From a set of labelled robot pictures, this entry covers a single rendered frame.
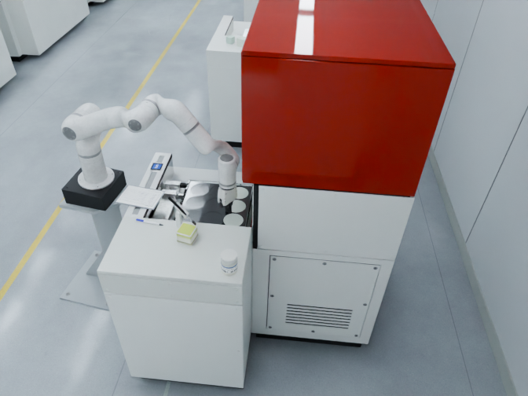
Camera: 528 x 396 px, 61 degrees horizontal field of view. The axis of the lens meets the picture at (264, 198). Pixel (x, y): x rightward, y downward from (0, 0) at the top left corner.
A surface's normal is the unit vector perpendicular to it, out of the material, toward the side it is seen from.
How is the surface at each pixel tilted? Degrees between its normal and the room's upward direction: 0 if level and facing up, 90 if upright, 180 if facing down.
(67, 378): 0
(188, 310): 90
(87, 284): 0
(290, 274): 90
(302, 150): 90
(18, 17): 90
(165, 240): 0
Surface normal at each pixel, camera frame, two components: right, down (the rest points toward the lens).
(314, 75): -0.10, 0.64
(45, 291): 0.03, -0.76
